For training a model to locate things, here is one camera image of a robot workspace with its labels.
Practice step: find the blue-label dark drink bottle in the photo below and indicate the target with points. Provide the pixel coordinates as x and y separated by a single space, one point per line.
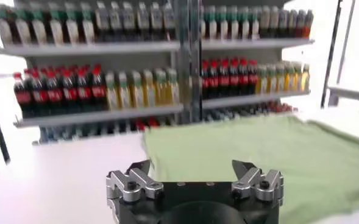
143 20
300 22
283 22
308 24
292 22
156 20
115 21
102 21
128 20
169 20

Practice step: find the yellow juice bottle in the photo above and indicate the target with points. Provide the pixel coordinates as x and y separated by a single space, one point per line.
148 91
289 78
137 92
271 80
161 90
261 80
297 78
280 79
125 93
173 89
305 78
112 94

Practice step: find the grey metal shelving rack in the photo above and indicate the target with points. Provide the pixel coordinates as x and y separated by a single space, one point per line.
252 43
90 48

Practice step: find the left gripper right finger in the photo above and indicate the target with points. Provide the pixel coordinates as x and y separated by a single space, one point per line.
258 182

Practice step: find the beige-label dark drink bottle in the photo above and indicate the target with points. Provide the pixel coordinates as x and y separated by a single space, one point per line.
275 21
265 21

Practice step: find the light green polo shirt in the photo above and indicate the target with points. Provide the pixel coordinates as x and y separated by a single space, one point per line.
258 158

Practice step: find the green-cap dark tea bottle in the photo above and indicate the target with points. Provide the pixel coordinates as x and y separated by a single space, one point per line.
233 27
202 27
222 27
211 27
56 30
255 27
244 27
39 30
5 30
87 30
22 30
72 30

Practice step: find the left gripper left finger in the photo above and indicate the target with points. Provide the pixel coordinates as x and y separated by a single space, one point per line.
136 182

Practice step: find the white metal frame table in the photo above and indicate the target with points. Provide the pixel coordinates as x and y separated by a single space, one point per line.
350 92

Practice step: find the grey slanted metal pole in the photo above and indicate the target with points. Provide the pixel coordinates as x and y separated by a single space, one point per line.
345 45

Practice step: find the red-cap cola bottle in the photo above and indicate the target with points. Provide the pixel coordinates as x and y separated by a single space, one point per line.
69 93
83 92
214 81
243 79
98 91
234 80
205 82
224 81
252 79
23 97
39 95
54 95

